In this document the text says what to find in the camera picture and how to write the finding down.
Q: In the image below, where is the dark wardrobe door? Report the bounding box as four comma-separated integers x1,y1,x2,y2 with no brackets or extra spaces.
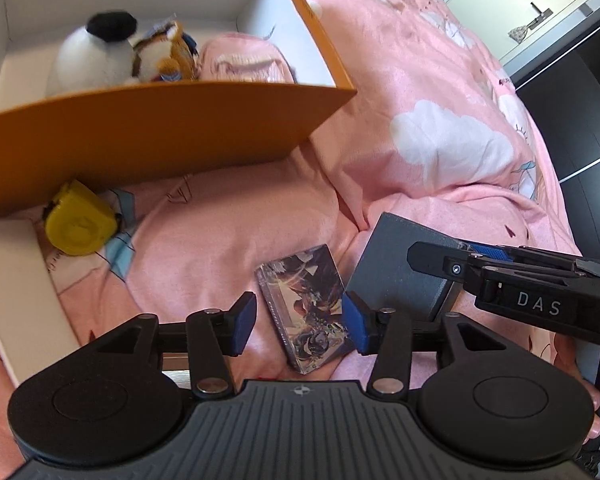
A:
510,20,600,271

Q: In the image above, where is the grey box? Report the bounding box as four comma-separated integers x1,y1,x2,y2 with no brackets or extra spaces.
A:
347,211,463,323

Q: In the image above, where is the yellow plush toy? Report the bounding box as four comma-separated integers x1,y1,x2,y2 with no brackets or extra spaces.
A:
42,180,123,258

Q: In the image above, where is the tiger plush toy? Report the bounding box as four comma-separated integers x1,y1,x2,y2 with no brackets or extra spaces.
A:
127,20,201,83

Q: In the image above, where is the white box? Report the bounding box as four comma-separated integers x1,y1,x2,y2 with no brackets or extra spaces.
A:
0,217,86,388

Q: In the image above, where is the pink wallet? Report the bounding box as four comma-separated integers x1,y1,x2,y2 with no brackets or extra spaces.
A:
196,31,297,85

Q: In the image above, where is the illustrated card box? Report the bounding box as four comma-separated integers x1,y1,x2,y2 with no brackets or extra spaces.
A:
254,244,357,376

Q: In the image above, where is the pink printed blanket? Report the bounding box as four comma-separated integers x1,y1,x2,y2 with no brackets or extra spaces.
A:
0,0,600,461

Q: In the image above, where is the orange cardboard box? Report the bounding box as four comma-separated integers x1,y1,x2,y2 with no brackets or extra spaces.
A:
0,0,358,221

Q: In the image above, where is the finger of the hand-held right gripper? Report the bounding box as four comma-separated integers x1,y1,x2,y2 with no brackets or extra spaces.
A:
462,245,581,266
407,241,481,288

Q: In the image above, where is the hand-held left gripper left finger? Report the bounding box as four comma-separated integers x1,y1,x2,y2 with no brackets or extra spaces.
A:
87,292,258,400

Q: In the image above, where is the white plush toy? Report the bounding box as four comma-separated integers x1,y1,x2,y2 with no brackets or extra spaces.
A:
45,10,141,98

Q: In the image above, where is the metal door handle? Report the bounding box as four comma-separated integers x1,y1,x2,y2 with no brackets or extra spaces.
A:
527,1,556,28

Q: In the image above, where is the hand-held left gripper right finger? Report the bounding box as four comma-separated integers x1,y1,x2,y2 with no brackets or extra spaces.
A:
342,290,511,397

